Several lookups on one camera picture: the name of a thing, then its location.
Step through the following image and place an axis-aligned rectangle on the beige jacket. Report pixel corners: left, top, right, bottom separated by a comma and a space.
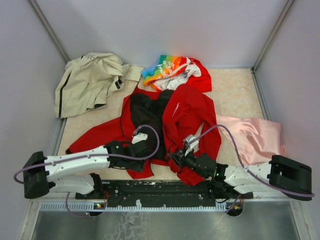
54, 52, 143, 119

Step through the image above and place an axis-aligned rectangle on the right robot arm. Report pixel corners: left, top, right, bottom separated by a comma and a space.
168, 150, 314, 201

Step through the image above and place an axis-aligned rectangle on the white slotted cable duct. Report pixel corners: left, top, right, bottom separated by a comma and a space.
39, 199, 232, 213

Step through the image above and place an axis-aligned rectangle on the pink satin cloth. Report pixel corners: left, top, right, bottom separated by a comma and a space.
216, 115, 287, 165

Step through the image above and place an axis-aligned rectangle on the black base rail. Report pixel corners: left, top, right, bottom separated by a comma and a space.
75, 180, 240, 208

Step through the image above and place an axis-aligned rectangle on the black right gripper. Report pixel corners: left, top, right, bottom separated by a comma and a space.
168, 145, 209, 179

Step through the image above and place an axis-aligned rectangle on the left aluminium frame post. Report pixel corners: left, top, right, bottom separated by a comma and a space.
27, 0, 70, 64

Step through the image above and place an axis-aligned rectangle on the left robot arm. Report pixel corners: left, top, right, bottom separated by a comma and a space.
23, 140, 152, 199

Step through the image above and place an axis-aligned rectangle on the aluminium frame post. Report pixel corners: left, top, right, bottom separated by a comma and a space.
27, 0, 70, 64
251, 0, 296, 74

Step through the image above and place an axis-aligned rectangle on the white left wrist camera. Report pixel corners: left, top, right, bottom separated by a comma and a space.
131, 133, 148, 144

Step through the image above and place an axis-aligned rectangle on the rainbow white red garment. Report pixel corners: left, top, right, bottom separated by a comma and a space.
141, 55, 212, 93

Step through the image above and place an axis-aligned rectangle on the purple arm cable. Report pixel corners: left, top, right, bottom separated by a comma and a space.
13, 124, 161, 219
186, 124, 316, 216

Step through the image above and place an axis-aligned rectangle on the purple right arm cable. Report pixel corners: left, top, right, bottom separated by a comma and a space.
186, 124, 316, 216

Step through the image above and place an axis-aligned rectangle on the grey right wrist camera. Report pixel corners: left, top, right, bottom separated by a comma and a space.
183, 134, 199, 156

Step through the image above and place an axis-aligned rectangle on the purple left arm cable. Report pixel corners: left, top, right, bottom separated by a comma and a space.
13, 124, 161, 219

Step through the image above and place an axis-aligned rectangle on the right aluminium frame post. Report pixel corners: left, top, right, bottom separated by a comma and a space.
251, 0, 296, 74

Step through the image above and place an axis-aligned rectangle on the red jacket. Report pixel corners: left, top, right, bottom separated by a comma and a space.
65, 84, 217, 186

